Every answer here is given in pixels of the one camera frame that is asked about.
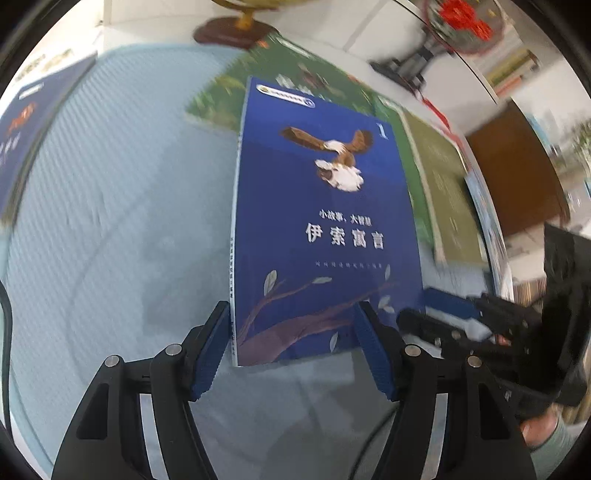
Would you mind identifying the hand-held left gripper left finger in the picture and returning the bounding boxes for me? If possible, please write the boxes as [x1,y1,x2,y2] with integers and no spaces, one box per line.
[51,300,232,480]

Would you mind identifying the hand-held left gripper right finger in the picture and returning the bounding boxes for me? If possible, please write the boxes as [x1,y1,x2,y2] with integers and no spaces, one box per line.
[353,301,539,480]

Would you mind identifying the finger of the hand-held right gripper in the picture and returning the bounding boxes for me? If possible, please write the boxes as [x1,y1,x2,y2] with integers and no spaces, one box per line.
[396,308,513,358]
[422,287,485,321]

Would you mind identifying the blue eagle cover book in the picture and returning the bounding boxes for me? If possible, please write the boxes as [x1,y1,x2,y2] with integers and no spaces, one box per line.
[229,76,426,367]

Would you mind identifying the person's right forearm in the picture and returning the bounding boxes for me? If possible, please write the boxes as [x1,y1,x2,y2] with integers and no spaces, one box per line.
[531,415,591,480]

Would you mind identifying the rows of shelved books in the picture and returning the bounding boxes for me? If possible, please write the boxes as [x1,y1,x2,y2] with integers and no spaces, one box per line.
[485,48,541,95]

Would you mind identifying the person's right hand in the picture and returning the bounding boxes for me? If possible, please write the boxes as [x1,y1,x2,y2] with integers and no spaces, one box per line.
[519,413,561,450]

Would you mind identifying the light blue illustrated book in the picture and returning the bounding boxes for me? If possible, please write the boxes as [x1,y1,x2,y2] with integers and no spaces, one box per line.
[464,166,515,301]

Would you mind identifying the olive green book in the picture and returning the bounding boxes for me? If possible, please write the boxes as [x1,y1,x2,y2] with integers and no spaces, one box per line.
[399,111,488,273]

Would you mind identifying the brown wooden cabinet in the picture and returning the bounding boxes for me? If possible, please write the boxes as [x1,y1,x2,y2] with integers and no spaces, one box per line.
[464,99,571,241]

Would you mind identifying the light blue textured mat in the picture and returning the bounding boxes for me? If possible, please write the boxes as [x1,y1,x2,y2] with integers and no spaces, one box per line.
[0,44,509,480]

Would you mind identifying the round red flower fan ornament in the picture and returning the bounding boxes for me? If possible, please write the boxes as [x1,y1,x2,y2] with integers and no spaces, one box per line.
[369,0,509,88]

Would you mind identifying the dark blue fox cover book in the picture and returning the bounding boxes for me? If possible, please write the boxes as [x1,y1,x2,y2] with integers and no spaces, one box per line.
[0,53,98,213]

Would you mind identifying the green illustrated book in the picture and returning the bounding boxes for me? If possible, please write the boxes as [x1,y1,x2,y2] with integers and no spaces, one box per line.
[185,32,437,252]

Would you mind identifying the antique yellow globe on stand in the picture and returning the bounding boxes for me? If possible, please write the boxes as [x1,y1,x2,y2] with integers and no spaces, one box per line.
[194,0,296,49]

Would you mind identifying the black cable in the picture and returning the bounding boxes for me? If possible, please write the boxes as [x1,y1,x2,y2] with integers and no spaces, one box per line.
[0,277,14,335]

